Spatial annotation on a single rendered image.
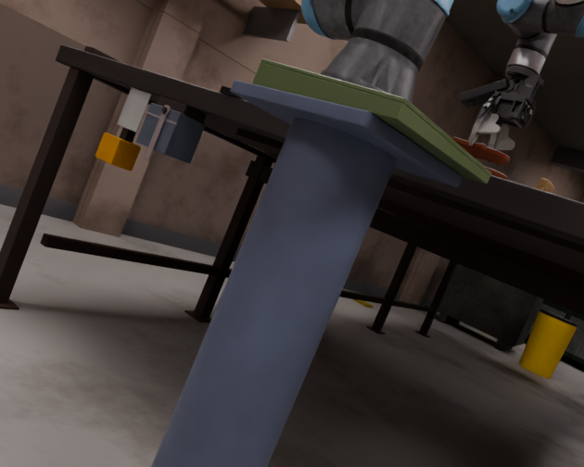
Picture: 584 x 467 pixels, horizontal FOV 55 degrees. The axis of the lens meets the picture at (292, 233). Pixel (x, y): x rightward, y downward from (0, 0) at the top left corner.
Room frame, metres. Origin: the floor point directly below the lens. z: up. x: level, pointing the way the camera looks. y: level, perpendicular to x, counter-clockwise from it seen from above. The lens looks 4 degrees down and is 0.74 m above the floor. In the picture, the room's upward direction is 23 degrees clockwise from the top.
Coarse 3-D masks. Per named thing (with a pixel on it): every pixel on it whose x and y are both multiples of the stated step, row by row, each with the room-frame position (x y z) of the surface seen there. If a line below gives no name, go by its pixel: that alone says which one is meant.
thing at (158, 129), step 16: (160, 96) 1.60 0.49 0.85; (160, 112) 1.56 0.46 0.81; (176, 112) 1.52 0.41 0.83; (192, 112) 1.55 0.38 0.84; (144, 128) 1.58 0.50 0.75; (160, 128) 1.54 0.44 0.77; (176, 128) 1.52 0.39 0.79; (192, 128) 1.56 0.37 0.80; (144, 144) 1.57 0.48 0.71; (160, 144) 1.53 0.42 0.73; (176, 144) 1.54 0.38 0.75; (192, 144) 1.58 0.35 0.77
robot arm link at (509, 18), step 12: (504, 0) 1.24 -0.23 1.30; (516, 0) 1.22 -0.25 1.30; (528, 0) 1.21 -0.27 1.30; (540, 0) 1.20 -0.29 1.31; (504, 12) 1.23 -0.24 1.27; (516, 12) 1.22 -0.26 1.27; (528, 12) 1.22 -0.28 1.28; (540, 12) 1.20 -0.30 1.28; (516, 24) 1.25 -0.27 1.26; (528, 24) 1.23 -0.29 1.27; (540, 24) 1.21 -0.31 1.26; (528, 36) 1.29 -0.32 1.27
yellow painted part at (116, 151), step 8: (104, 136) 1.68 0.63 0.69; (112, 136) 1.66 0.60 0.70; (120, 136) 1.69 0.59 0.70; (128, 136) 1.69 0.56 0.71; (104, 144) 1.67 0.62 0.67; (112, 144) 1.65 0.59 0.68; (120, 144) 1.64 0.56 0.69; (128, 144) 1.66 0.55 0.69; (96, 152) 1.68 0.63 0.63; (104, 152) 1.66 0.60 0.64; (112, 152) 1.64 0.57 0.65; (120, 152) 1.64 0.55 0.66; (128, 152) 1.67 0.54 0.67; (136, 152) 1.69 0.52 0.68; (104, 160) 1.66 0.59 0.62; (112, 160) 1.64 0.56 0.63; (120, 160) 1.65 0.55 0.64; (128, 160) 1.68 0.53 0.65; (128, 168) 1.68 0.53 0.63
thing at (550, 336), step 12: (540, 312) 5.86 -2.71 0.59; (540, 324) 5.79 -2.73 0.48; (552, 324) 5.71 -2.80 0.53; (564, 324) 5.68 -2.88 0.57; (576, 324) 5.70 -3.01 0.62; (540, 336) 5.75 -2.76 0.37; (552, 336) 5.69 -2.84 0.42; (564, 336) 5.68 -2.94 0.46; (528, 348) 5.83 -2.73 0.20; (540, 348) 5.73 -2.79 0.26; (552, 348) 5.69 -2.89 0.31; (564, 348) 5.72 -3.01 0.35; (528, 360) 5.78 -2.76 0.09; (540, 360) 5.71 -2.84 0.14; (552, 360) 5.70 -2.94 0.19; (540, 372) 5.70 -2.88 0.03; (552, 372) 5.76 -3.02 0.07
